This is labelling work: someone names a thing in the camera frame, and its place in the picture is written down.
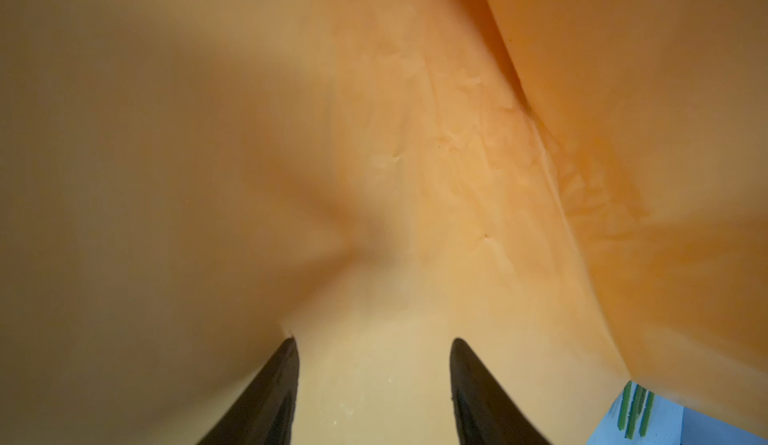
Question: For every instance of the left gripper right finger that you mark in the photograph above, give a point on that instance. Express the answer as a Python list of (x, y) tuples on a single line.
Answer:
[(484, 412)]

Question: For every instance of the orange wrapping paper sheet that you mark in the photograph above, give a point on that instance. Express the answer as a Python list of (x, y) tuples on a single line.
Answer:
[(577, 188)]

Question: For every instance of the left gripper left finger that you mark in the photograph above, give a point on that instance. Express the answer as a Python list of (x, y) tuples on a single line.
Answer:
[(263, 413)]

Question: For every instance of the pink fake rose spray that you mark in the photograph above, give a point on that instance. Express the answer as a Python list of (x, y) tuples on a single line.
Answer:
[(635, 410)]

